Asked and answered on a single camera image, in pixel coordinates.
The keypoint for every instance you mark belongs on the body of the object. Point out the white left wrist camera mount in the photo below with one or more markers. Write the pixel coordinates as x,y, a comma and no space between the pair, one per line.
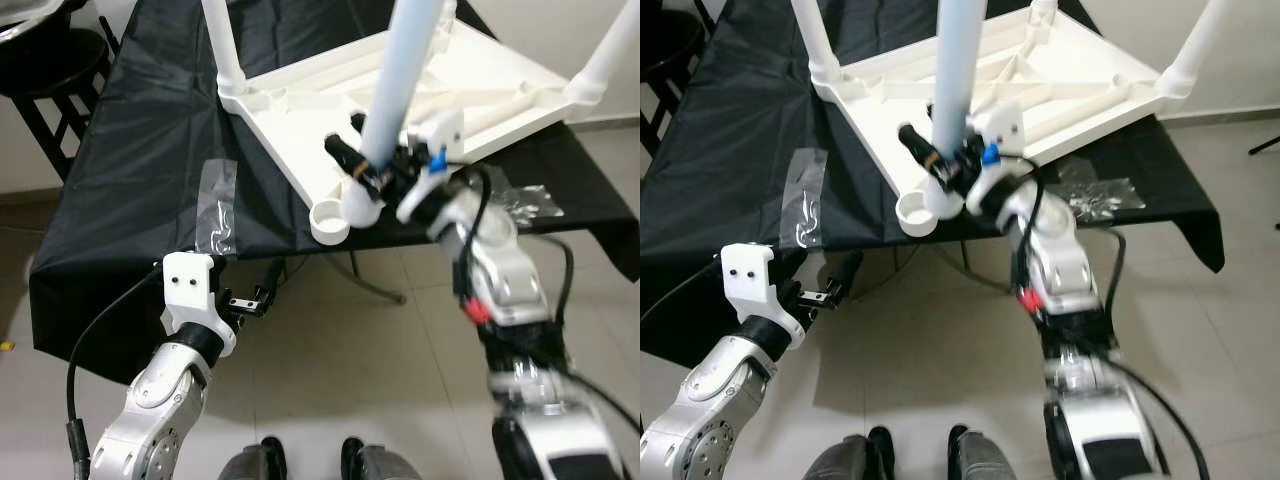
190,285
750,275

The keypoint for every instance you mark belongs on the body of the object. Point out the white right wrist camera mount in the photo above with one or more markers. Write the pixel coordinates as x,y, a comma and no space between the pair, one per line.
442,135
1003,128

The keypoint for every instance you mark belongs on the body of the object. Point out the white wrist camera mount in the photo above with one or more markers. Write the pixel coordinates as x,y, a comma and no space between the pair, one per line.
750,275
1003,128
442,135
190,285

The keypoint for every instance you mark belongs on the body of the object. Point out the white plastic table leg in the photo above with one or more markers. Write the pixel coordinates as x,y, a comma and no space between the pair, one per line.
222,40
960,60
1200,50
610,50
405,70
1045,10
815,40

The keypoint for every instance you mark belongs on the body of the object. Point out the black tablecloth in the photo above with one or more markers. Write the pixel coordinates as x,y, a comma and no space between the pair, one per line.
720,150
130,150

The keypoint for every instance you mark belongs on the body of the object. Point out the black wok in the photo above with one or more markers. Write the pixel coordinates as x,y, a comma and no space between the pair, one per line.
25,22

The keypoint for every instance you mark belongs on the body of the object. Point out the black folding chair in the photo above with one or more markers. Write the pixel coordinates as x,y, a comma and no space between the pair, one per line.
1262,146

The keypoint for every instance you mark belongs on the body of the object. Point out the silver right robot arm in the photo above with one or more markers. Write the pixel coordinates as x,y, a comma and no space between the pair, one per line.
510,290
1060,270

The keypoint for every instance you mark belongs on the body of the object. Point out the black round stool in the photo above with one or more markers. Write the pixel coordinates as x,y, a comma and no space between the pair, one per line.
670,50
50,70

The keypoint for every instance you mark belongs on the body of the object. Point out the clear tape patch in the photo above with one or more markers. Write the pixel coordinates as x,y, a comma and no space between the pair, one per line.
217,205
806,200
1100,192
525,200

